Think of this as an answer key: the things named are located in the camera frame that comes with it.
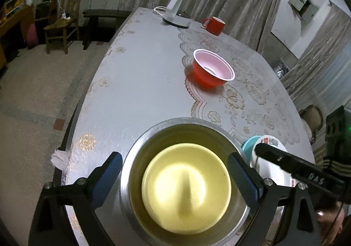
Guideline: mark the white floral plate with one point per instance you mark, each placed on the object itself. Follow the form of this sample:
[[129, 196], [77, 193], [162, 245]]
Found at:
[[274, 177]]

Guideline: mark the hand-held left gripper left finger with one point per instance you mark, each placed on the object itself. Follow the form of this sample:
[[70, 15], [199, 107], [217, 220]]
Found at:
[[107, 177]]

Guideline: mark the wall electrical box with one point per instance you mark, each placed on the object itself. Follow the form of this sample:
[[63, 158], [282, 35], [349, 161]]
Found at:
[[301, 1]]

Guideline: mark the pink bag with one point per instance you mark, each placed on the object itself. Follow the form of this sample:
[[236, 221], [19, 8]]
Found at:
[[32, 36]]

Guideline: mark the dark wooden bench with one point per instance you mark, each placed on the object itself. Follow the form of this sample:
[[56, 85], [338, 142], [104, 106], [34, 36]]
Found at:
[[104, 14]]

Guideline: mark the shiny dark bag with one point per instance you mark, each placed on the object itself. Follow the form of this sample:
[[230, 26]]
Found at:
[[281, 69]]

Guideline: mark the red mug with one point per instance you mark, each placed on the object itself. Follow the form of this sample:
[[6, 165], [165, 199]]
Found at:
[[215, 26]]

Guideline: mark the wooden cabinet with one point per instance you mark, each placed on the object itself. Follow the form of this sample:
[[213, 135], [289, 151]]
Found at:
[[16, 18]]

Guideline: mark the round-back chair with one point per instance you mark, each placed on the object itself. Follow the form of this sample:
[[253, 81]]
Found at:
[[311, 119]]

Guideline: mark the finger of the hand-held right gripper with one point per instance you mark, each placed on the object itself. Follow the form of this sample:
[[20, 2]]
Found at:
[[279, 158]]

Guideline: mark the person's right hand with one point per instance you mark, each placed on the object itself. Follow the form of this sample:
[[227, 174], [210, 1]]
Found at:
[[333, 221]]

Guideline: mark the white crumpled tissue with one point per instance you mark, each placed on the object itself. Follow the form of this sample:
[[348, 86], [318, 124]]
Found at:
[[59, 159]]

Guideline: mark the stainless steel bowl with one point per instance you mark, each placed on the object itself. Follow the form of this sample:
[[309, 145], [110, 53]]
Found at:
[[137, 158]]

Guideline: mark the wooden chair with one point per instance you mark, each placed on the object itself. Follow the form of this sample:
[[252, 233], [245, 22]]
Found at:
[[67, 4]]

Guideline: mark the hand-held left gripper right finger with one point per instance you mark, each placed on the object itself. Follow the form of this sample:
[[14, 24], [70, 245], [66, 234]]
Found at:
[[242, 180]]

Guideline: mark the white electric kettle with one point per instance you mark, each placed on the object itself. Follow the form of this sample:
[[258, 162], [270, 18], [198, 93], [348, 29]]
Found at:
[[175, 10]]

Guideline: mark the teal plate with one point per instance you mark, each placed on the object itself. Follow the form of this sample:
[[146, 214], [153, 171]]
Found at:
[[248, 147]]

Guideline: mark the red bowl with pink inside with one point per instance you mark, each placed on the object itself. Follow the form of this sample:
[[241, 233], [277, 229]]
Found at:
[[211, 67]]

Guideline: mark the yellow bowl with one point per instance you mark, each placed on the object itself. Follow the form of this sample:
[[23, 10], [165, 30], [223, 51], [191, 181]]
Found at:
[[186, 193]]

